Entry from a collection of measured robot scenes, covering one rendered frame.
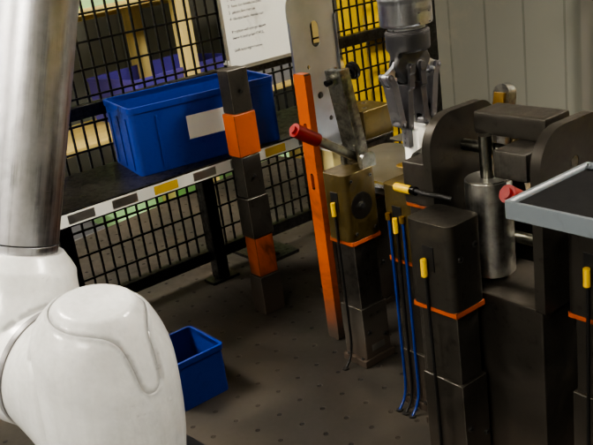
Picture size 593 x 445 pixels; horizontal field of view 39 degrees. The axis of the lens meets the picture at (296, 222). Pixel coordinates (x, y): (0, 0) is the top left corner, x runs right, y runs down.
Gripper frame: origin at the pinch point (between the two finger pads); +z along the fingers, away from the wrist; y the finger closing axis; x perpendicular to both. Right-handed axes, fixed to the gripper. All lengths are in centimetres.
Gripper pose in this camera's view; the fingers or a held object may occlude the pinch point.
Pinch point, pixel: (416, 144)
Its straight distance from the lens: 148.1
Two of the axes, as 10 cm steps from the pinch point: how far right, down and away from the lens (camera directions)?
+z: 1.3, 9.3, 3.5
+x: -6.2, -2.0, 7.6
